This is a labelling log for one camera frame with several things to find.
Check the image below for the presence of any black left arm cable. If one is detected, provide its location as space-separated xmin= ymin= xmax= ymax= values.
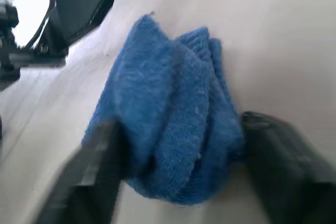
xmin=19 ymin=0 xmax=57 ymax=50

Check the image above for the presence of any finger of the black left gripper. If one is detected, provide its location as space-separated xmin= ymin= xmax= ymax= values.
xmin=49 ymin=0 xmax=122 ymax=47

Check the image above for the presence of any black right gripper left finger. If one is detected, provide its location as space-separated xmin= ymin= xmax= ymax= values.
xmin=34 ymin=122 xmax=127 ymax=224

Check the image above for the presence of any blue knitted cloth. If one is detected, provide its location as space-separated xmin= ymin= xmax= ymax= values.
xmin=80 ymin=15 xmax=248 ymax=207

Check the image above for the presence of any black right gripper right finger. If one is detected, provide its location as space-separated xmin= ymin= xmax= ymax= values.
xmin=240 ymin=110 xmax=336 ymax=224

